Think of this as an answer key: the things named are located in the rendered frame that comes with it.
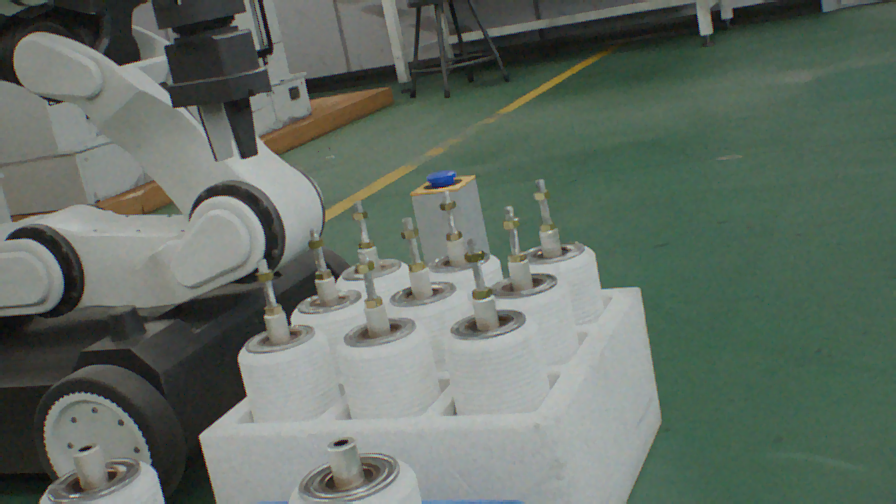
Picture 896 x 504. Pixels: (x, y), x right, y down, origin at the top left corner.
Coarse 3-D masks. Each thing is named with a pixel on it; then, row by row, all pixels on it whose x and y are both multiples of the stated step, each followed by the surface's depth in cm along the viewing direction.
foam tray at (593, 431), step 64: (640, 320) 138; (448, 384) 123; (576, 384) 113; (640, 384) 136; (256, 448) 118; (320, 448) 115; (384, 448) 112; (448, 448) 110; (512, 448) 107; (576, 448) 111; (640, 448) 133
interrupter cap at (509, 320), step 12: (504, 312) 116; (516, 312) 115; (456, 324) 115; (468, 324) 114; (504, 324) 113; (516, 324) 111; (456, 336) 111; (468, 336) 110; (480, 336) 110; (492, 336) 110
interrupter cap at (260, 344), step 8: (296, 328) 124; (304, 328) 124; (312, 328) 123; (256, 336) 124; (264, 336) 124; (296, 336) 123; (304, 336) 121; (312, 336) 121; (248, 344) 122; (256, 344) 122; (264, 344) 122; (272, 344) 122; (280, 344) 120; (288, 344) 119; (296, 344) 119; (248, 352) 120; (256, 352) 119; (264, 352) 119; (272, 352) 119
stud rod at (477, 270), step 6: (468, 240) 111; (474, 240) 111; (468, 246) 111; (474, 246) 111; (468, 252) 111; (474, 252) 111; (474, 264) 111; (480, 264) 112; (474, 270) 111; (480, 270) 112; (474, 276) 112; (480, 276) 112; (480, 282) 112; (480, 288) 112
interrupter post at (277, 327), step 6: (282, 312) 122; (264, 318) 121; (270, 318) 121; (276, 318) 121; (282, 318) 121; (270, 324) 121; (276, 324) 121; (282, 324) 121; (270, 330) 121; (276, 330) 121; (282, 330) 121; (288, 330) 122; (270, 336) 121; (276, 336) 121; (282, 336) 121; (288, 336) 122; (270, 342) 122; (276, 342) 121; (282, 342) 121
